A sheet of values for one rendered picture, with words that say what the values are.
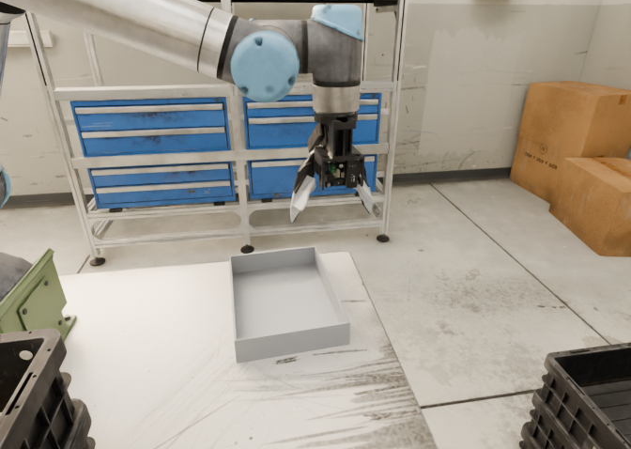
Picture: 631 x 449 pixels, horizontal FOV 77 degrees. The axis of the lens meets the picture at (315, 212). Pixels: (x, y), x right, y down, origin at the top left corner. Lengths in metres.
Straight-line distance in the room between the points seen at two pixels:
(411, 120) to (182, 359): 2.75
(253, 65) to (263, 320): 0.50
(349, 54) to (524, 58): 3.01
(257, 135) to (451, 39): 1.71
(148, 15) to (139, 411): 0.54
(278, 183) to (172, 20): 1.78
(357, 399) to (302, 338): 0.13
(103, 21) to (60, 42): 2.62
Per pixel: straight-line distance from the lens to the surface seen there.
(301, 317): 0.80
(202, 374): 0.73
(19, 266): 0.79
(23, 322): 0.77
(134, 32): 0.51
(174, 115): 2.14
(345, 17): 0.62
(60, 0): 0.54
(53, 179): 3.40
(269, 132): 2.13
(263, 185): 2.22
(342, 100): 0.63
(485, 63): 3.41
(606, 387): 1.16
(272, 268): 0.94
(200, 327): 0.82
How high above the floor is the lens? 1.23
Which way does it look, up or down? 26 degrees down
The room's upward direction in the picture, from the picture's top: straight up
